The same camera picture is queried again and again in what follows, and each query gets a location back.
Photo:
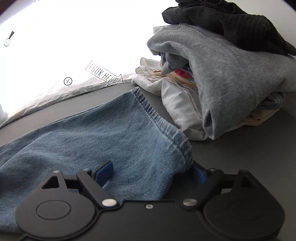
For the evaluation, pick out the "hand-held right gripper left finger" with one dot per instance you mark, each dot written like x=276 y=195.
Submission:
x=105 y=173

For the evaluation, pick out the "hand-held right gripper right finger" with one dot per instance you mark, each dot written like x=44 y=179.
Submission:
x=200 y=175

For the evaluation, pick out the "light blue jeans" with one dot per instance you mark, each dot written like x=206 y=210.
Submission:
x=104 y=139

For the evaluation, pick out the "white cloth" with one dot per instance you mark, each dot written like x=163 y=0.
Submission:
x=178 y=104

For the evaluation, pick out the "cream cloth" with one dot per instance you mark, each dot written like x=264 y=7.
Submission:
x=259 y=117

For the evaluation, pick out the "grey sweatshirt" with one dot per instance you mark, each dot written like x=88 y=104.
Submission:
x=226 y=81

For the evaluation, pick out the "red cloth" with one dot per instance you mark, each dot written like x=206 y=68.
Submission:
x=182 y=73

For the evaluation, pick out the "blue grey striped cloth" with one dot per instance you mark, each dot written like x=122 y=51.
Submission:
x=274 y=100

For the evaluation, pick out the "white printed curtain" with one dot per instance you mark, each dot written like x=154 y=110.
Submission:
x=69 y=58

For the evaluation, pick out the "black knit sweater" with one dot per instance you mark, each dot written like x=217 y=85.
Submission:
x=231 y=23

